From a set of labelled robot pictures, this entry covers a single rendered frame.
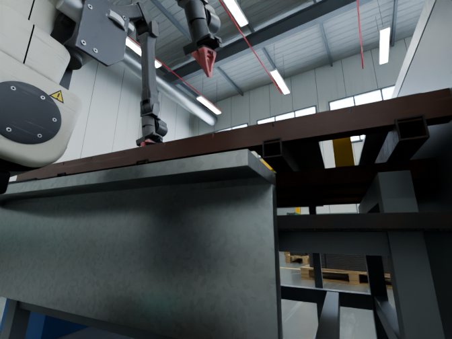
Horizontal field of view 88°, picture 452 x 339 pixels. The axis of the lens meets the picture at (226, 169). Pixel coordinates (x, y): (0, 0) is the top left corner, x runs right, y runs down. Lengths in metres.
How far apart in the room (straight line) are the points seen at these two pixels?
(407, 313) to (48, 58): 0.83
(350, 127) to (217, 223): 0.38
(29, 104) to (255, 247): 0.50
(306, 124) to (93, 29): 0.52
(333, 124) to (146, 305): 0.65
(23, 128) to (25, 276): 0.76
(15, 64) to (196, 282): 0.55
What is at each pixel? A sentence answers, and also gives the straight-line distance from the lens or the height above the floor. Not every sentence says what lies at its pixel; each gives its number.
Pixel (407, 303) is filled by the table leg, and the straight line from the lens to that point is 0.63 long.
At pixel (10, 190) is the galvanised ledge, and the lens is 0.99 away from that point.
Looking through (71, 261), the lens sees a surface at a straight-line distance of 0.96.
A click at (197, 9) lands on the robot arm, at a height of 1.14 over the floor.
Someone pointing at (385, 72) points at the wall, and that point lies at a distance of 10.53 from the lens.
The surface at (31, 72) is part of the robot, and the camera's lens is 0.55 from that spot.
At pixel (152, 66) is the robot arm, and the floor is 1.28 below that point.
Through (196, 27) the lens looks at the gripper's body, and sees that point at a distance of 0.77.
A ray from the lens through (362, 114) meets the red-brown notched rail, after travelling 0.63.
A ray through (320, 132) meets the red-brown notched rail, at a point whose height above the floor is 0.77.
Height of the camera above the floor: 0.54
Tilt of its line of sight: 16 degrees up
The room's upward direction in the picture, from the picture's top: 1 degrees clockwise
